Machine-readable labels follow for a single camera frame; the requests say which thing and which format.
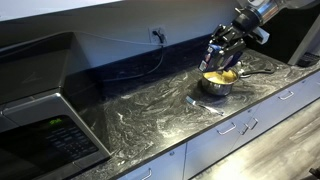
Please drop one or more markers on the grey lower cabinet drawers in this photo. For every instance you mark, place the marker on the grey lower cabinet drawers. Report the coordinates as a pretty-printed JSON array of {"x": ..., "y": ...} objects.
[{"x": 207, "y": 148}]

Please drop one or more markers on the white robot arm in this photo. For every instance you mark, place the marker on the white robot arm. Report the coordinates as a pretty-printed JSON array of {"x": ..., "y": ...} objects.
[{"x": 252, "y": 15}]

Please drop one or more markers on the white wall power outlet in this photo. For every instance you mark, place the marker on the white wall power outlet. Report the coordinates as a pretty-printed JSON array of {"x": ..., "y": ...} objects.
[{"x": 157, "y": 35}]

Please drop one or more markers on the white upper cabinet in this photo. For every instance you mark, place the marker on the white upper cabinet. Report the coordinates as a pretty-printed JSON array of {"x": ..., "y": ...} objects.
[{"x": 16, "y": 9}]

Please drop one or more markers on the steel saucepan black handle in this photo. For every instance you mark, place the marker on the steel saucepan black handle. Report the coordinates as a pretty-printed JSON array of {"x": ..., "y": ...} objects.
[{"x": 220, "y": 83}]

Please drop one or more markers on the stainless steel microwave oven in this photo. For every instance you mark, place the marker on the stainless steel microwave oven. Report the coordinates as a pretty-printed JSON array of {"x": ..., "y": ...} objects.
[{"x": 51, "y": 122}]

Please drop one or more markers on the blue pasta box flaps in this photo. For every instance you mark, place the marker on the blue pasta box flaps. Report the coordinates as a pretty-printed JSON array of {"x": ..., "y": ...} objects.
[{"x": 218, "y": 59}]

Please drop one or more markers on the silver fork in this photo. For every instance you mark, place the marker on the silver fork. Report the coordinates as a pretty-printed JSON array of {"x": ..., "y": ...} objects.
[{"x": 210, "y": 109}]

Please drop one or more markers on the black coffee machine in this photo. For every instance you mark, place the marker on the black coffee machine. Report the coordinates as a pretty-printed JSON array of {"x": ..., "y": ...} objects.
[{"x": 291, "y": 32}]

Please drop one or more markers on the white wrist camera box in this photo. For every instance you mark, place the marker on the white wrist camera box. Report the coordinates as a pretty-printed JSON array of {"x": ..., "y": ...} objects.
[{"x": 260, "y": 35}]

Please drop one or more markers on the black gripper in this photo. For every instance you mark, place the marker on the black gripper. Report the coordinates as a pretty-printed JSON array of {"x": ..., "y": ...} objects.
[{"x": 228, "y": 38}]

